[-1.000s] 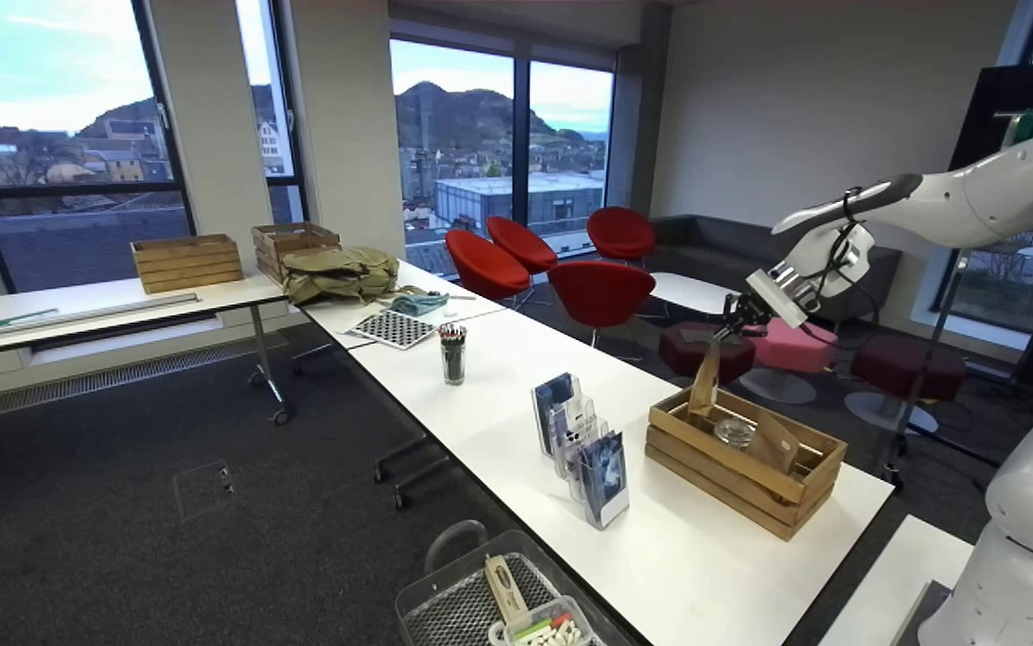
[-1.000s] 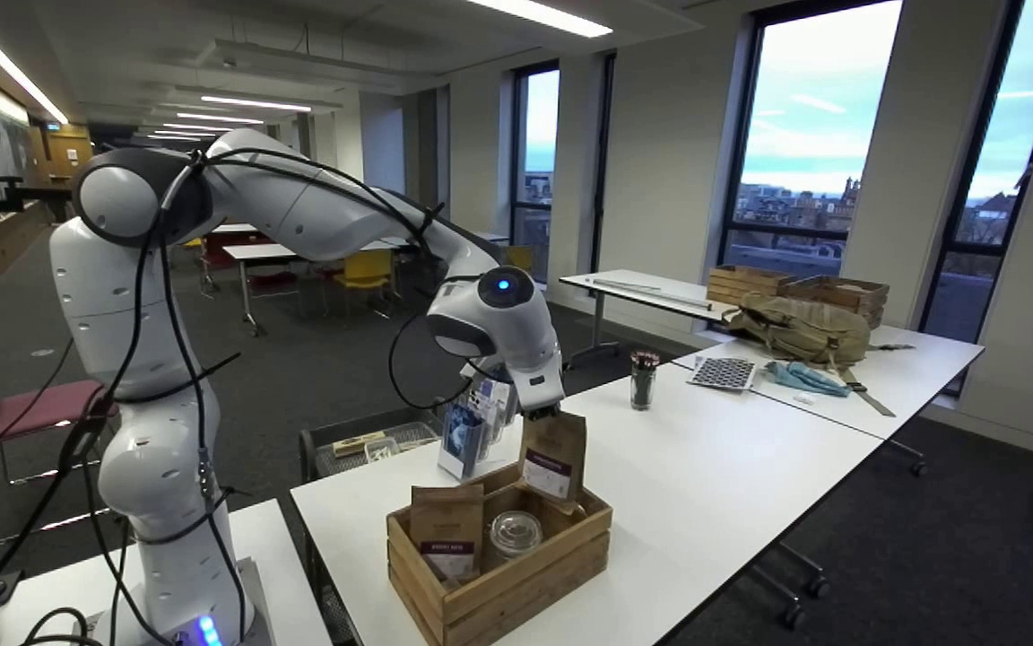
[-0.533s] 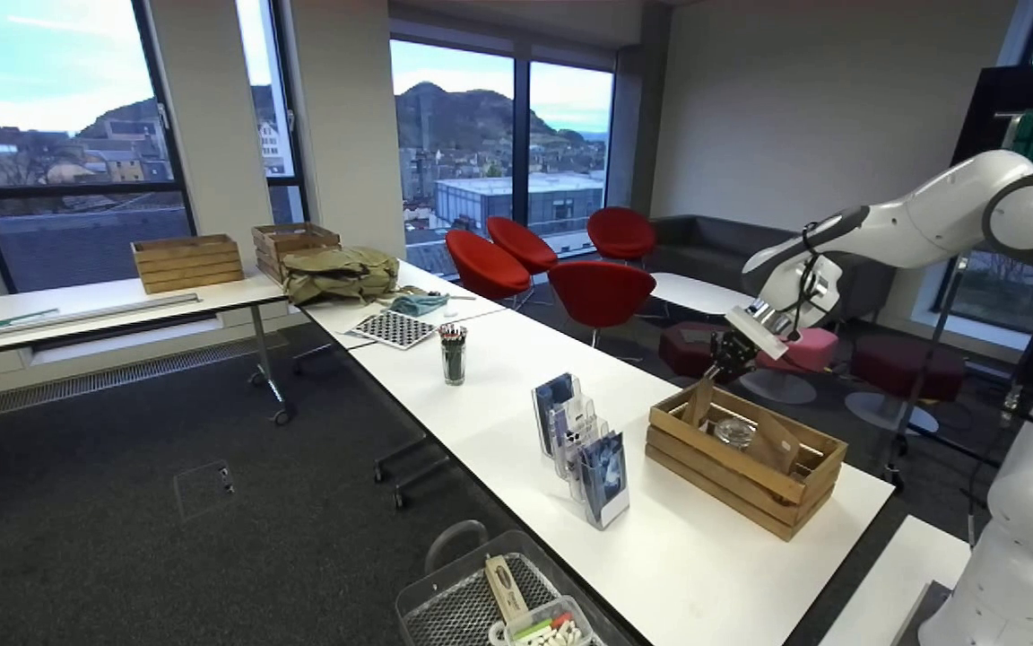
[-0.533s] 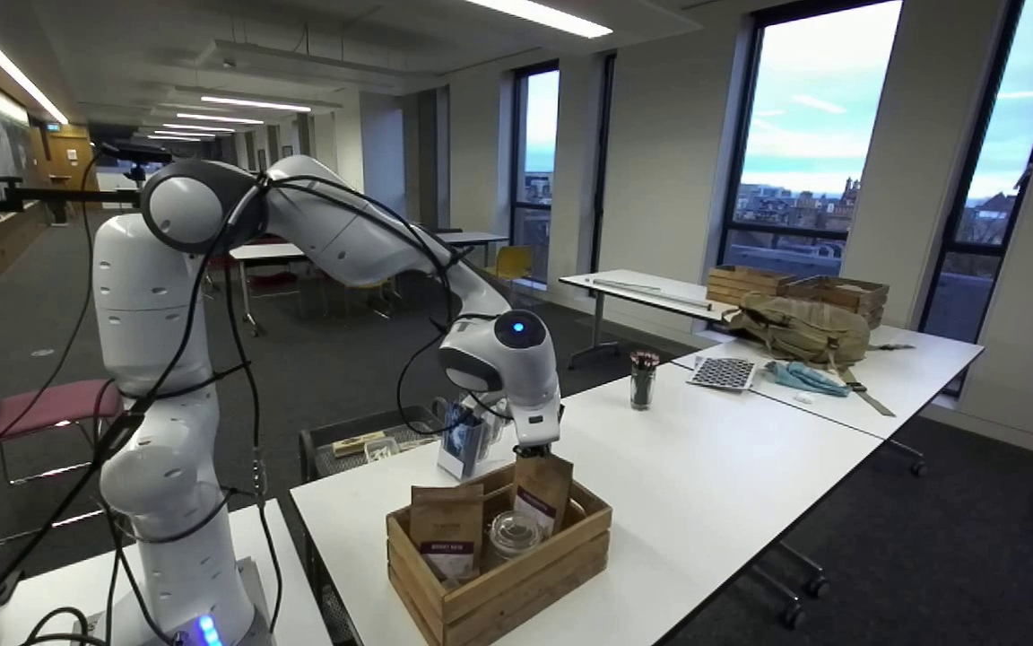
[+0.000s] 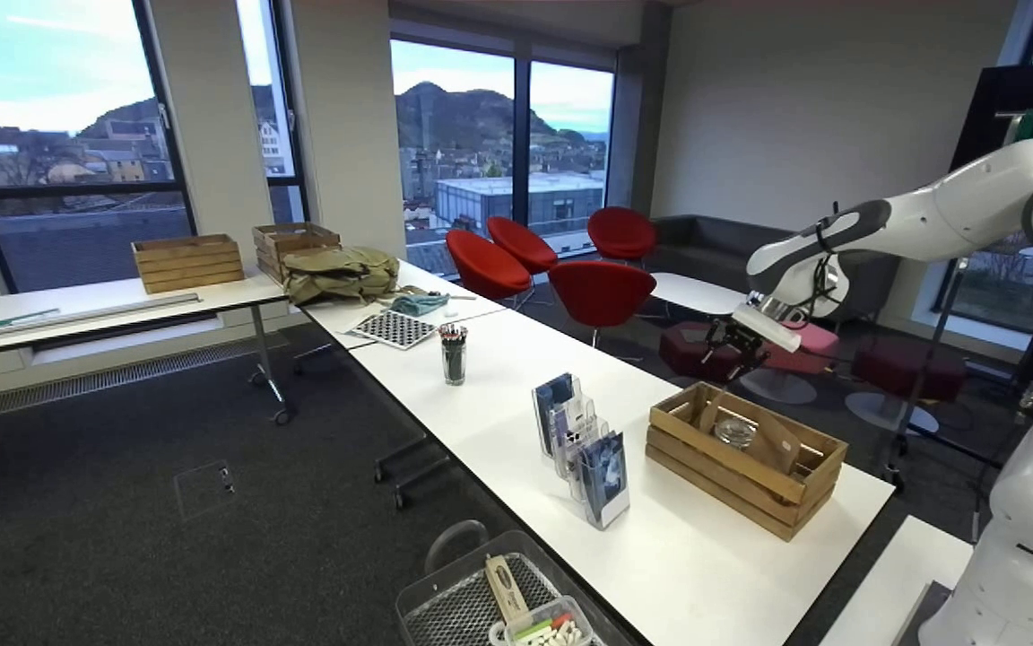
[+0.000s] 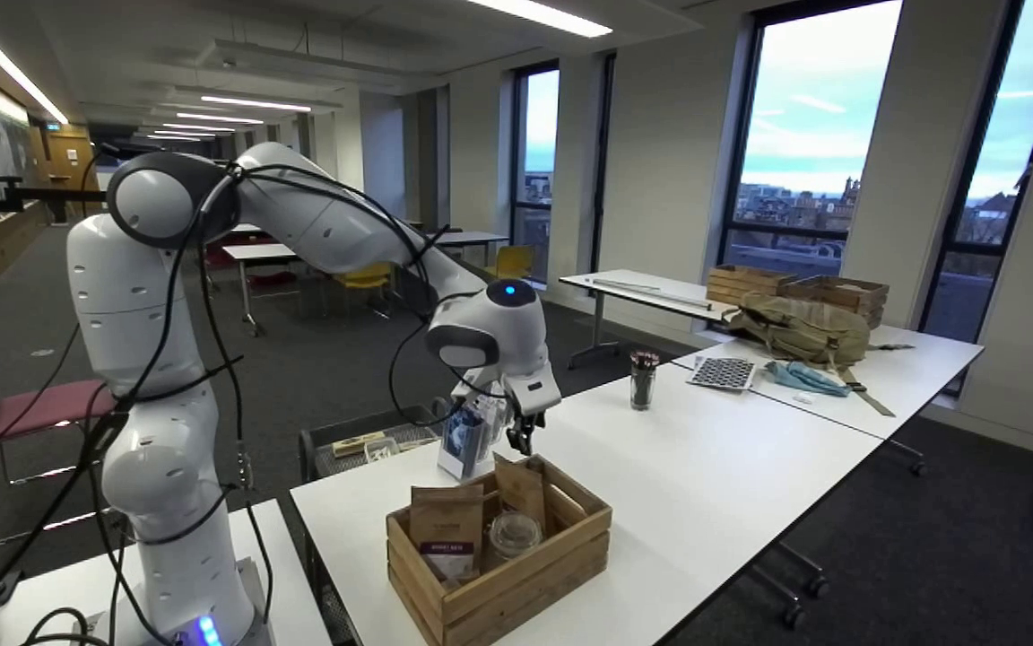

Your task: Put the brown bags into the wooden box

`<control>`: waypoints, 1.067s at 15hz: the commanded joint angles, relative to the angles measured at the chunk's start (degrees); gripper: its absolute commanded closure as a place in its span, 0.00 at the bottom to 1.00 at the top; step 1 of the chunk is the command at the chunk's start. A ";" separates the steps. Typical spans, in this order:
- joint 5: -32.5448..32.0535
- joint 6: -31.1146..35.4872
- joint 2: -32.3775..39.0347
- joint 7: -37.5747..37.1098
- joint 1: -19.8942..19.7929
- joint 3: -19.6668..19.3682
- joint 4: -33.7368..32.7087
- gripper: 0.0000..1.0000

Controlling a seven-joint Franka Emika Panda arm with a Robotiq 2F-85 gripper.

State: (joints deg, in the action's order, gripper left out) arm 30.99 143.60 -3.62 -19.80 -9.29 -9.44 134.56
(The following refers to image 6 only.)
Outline teal flat item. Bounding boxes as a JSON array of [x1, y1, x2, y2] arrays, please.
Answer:
[[764, 361, 850, 403]]

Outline brown cardboard box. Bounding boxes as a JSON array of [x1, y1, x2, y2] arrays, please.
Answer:
[[782, 272, 892, 331]]

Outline clear plastic tray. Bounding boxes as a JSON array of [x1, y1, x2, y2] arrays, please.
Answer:
[[295, 407, 445, 486]]

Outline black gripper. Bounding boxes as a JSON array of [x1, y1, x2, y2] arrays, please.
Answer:
[[497, 403, 549, 459]]

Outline maroon chair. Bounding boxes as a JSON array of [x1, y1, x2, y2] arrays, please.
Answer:
[[0, 334, 121, 490]]

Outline black table leg casters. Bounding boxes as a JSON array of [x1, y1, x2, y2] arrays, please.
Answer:
[[739, 534, 836, 637]]

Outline black boom bar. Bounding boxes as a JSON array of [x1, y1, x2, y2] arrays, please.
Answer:
[[0, 176, 110, 223]]

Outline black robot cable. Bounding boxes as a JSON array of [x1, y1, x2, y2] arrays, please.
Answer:
[[0, 157, 520, 646]]

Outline grey mesh pad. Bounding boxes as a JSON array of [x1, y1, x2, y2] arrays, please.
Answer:
[[690, 357, 759, 399]]

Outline brown paper bag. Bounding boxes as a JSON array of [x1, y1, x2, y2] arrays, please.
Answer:
[[405, 480, 490, 588], [490, 454, 554, 534]]

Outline narrow window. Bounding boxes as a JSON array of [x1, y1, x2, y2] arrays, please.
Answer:
[[504, 66, 564, 288]]

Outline tall window dark frame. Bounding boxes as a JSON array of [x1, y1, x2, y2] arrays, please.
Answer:
[[918, 0, 1033, 354]]

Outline yellow chair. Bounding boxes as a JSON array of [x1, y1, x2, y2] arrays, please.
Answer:
[[483, 246, 539, 291]]

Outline olive canvas bag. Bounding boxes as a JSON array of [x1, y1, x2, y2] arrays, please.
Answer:
[[723, 295, 918, 374]]

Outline dark drinking cup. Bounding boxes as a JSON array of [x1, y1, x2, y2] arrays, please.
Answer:
[[629, 350, 665, 417]]

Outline light wooden crate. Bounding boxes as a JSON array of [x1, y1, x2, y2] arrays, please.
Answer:
[[703, 265, 790, 310]]

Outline long ceiling light strip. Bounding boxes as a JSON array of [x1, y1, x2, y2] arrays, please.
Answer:
[[0, 0, 73, 130]]

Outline blue white carton box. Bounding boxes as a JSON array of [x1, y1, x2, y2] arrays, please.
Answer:
[[439, 403, 503, 486]]

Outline white background table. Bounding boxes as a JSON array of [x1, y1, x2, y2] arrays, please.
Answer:
[[557, 265, 744, 354]]

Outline wooden slat box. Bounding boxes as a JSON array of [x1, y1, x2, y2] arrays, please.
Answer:
[[385, 454, 618, 646]]

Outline large window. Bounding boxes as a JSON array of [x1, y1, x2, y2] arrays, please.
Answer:
[[713, 0, 905, 283]]

